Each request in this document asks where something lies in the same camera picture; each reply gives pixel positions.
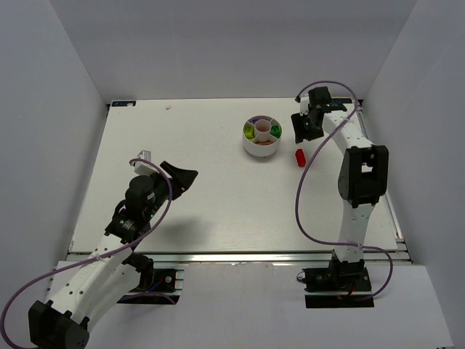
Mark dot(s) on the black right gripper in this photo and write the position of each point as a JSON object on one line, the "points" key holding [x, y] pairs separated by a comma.
{"points": [[303, 125]]}

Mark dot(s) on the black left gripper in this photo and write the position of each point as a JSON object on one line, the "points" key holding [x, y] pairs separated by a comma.
{"points": [[170, 180]]}

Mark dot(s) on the dark green square lego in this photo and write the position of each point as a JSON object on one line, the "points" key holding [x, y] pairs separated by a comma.
{"points": [[275, 128]]}

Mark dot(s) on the lime green sloped lego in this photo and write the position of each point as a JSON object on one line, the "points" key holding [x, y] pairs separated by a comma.
{"points": [[248, 130]]}

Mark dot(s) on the purple lego assembly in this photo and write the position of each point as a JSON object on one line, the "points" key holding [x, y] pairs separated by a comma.
{"points": [[255, 119]]}

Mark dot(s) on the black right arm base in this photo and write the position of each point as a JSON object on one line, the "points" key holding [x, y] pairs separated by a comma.
{"points": [[339, 285]]}

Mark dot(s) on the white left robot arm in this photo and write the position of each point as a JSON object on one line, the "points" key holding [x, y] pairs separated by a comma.
{"points": [[114, 268]]}

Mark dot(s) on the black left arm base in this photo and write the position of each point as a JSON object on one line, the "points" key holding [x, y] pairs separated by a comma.
{"points": [[157, 285]]}

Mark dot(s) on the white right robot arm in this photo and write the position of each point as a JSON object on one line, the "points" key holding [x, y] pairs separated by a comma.
{"points": [[362, 179]]}

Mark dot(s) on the red long lego brick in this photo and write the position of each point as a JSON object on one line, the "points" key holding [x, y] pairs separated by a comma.
{"points": [[300, 158]]}

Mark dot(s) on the blue label sticker right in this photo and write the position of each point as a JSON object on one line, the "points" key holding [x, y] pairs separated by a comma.
{"points": [[342, 100]]}

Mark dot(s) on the blue label sticker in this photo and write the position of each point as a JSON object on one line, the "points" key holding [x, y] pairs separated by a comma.
{"points": [[123, 103], [342, 100]]}

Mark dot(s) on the white round divided container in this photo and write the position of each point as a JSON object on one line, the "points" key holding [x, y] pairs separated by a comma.
{"points": [[258, 150]]}

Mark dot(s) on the blue label sticker left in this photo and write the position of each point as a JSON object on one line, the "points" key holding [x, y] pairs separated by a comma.
{"points": [[123, 103]]}

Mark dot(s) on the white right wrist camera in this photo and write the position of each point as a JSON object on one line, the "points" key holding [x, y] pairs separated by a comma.
{"points": [[304, 105]]}

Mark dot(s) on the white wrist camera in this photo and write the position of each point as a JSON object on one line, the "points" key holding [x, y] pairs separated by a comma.
{"points": [[304, 105], [142, 163]]}

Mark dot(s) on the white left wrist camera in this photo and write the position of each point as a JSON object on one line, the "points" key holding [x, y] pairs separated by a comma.
{"points": [[142, 163]]}

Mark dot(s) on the aluminium table front rail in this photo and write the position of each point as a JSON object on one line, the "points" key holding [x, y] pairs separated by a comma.
{"points": [[240, 257]]}

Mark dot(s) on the aluminium table rail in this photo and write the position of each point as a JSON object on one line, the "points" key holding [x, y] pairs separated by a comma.
{"points": [[240, 257], [402, 254]]}

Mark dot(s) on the aluminium table right rail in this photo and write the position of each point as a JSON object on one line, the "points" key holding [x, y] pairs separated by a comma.
{"points": [[402, 254]]}

